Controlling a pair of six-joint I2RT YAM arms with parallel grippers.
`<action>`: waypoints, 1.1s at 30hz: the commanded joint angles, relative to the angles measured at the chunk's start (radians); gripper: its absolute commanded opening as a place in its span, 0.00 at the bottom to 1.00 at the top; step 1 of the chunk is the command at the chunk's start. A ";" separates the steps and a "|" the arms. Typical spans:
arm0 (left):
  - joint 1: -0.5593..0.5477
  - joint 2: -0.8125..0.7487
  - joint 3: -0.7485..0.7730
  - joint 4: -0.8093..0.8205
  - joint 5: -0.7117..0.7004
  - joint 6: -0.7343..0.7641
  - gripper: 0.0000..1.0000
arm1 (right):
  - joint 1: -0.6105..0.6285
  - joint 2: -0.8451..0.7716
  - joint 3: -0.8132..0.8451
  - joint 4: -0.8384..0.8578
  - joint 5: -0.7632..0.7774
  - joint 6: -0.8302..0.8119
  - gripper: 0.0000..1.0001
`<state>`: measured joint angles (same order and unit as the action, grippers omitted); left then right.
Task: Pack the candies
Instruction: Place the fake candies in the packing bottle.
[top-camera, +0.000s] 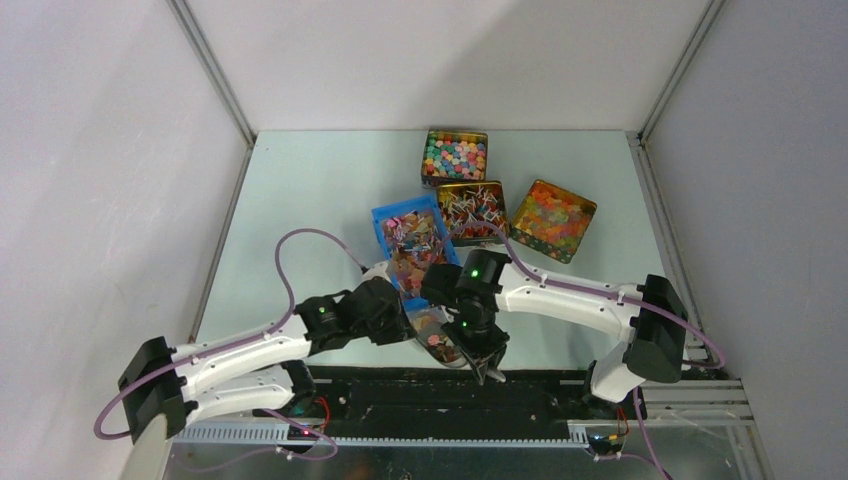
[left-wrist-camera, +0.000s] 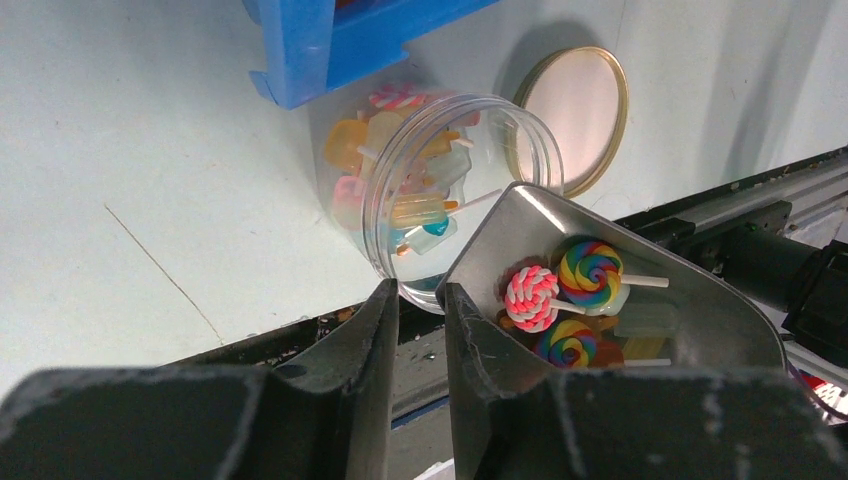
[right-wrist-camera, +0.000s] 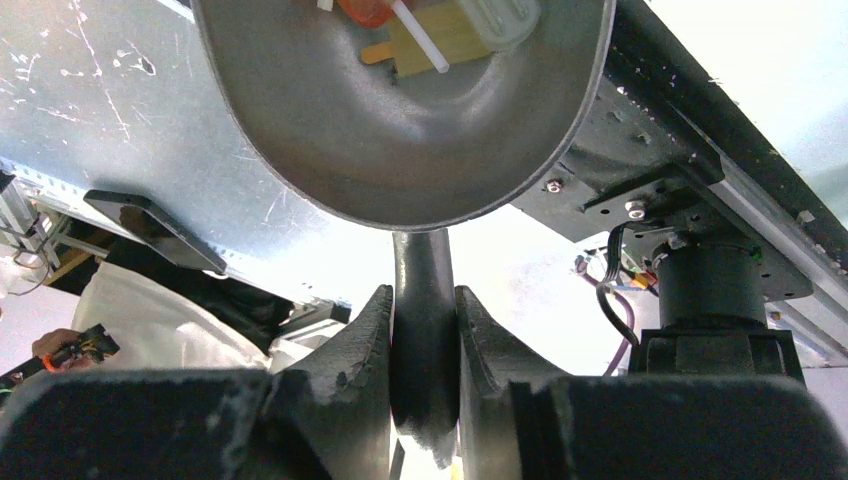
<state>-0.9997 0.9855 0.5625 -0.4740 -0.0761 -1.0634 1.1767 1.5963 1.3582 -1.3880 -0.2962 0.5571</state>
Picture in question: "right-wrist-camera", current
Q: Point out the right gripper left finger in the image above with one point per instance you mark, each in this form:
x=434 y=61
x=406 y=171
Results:
x=328 y=416

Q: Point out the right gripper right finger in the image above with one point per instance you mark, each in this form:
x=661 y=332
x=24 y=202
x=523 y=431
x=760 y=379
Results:
x=509 y=428

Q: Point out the metal scoop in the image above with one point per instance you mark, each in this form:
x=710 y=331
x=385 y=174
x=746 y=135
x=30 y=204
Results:
x=413 y=157

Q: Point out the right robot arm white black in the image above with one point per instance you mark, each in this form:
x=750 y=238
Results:
x=712 y=394

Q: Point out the person in white shirt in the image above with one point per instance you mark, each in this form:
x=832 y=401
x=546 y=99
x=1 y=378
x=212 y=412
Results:
x=165 y=317

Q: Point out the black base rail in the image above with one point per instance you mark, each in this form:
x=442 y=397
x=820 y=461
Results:
x=667 y=177

